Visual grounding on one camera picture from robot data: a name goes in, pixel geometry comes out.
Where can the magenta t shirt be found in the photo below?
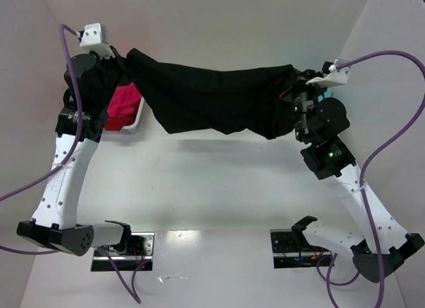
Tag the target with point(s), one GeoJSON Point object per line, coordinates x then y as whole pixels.
{"type": "Point", "coordinates": [129, 89]}

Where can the white plastic basket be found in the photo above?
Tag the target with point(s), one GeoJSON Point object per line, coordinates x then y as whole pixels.
{"type": "Point", "coordinates": [124, 114]}

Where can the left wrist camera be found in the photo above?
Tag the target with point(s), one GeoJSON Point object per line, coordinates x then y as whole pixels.
{"type": "Point", "coordinates": [94, 38]}

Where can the folded teal t shirt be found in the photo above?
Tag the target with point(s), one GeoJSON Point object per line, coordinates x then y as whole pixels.
{"type": "Point", "coordinates": [325, 94]}

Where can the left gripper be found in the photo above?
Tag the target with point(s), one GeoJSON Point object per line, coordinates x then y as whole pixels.
{"type": "Point", "coordinates": [116, 63]}

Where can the black t shirt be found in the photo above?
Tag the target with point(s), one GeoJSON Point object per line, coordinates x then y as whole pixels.
{"type": "Point", "coordinates": [183, 98]}

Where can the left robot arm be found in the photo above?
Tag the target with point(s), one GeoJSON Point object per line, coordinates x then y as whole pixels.
{"type": "Point", "coordinates": [53, 224]}

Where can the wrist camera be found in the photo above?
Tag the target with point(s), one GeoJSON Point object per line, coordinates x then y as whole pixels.
{"type": "Point", "coordinates": [94, 38]}
{"type": "Point", "coordinates": [338, 75]}

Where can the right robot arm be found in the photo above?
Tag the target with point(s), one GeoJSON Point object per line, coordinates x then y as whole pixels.
{"type": "Point", "coordinates": [383, 244]}

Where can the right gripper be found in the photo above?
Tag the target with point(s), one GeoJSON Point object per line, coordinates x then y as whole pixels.
{"type": "Point", "coordinates": [301, 77]}

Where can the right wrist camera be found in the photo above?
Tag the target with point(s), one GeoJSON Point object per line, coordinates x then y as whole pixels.
{"type": "Point", "coordinates": [338, 75]}

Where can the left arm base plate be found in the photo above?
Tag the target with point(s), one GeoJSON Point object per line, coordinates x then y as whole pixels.
{"type": "Point", "coordinates": [139, 250]}

